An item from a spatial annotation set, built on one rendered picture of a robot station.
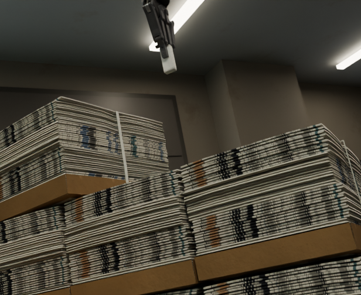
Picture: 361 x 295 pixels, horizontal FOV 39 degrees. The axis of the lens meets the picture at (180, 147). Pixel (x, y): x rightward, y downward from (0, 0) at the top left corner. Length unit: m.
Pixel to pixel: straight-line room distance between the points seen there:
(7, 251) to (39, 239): 0.10
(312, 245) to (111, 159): 0.56
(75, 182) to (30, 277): 0.23
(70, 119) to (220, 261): 0.48
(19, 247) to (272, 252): 0.58
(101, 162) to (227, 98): 5.19
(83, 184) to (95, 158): 0.08
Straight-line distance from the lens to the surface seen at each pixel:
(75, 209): 1.11
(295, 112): 6.86
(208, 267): 0.94
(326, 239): 0.87
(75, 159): 1.14
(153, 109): 6.13
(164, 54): 1.28
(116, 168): 1.23
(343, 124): 8.13
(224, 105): 6.38
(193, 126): 6.37
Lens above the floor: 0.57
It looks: 17 degrees up
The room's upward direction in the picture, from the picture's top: 11 degrees counter-clockwise
